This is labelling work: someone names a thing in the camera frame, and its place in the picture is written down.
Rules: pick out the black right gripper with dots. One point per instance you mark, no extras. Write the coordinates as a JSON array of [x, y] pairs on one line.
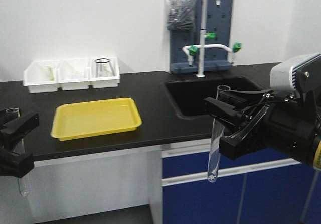
[[287, 126]]

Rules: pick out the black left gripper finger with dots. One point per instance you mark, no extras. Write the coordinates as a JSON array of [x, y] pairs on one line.
[[13, 131], [16, 165]]

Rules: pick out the tall glass test tube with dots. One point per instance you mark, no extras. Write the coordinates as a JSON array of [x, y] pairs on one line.
[[214, 155]]

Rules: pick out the yellow plastic tray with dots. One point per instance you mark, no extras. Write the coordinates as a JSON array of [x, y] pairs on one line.
[[95, 118]]

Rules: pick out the black lab sink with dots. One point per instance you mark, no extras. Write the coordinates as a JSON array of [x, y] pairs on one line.
[[187, 96]]

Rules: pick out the white bin left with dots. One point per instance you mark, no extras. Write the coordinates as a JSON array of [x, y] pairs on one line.
[[36, 76]]

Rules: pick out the white bin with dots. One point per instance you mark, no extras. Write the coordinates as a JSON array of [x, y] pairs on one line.
[[36, 76], [104, 82], [73, 74]]

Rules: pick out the blue cabinet doors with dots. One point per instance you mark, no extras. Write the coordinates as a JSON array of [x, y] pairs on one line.
[[257, 189]]

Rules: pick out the glass beaker with yellow straw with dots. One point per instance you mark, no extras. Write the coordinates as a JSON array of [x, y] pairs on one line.
[[50, 73]]

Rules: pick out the white lab faucet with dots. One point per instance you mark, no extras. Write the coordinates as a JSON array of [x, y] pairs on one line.
[[203, 36]]

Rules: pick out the white bin middle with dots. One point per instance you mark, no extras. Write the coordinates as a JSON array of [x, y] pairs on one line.
[[73, 74]]

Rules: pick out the blue pegboard drying rack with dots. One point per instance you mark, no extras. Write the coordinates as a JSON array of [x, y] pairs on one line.
[[219, 17]]

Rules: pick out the white bin right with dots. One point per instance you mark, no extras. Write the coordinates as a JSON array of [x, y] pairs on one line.
[[104, 82]]

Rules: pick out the plastic bag with black items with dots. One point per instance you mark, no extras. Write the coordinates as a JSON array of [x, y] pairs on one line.
[[180, 14]]

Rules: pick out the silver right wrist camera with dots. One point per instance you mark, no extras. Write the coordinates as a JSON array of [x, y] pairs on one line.
[[299, 74]]

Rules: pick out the black wire tripod stand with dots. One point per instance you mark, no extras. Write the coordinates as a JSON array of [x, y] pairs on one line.
[[104, 68]]

